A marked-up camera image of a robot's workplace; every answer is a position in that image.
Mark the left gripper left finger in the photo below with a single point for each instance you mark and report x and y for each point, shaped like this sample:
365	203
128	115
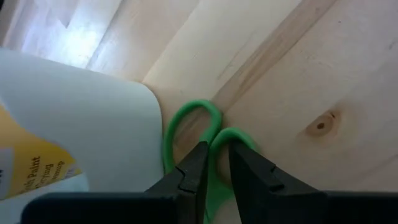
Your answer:
189	193

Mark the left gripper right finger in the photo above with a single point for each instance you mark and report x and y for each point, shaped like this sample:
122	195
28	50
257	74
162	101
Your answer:
258	186

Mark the yellow paint bottle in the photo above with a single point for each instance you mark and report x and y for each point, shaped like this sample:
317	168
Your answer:
31	165

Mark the white plastic caddy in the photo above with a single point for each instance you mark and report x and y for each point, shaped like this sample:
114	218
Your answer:
102	124

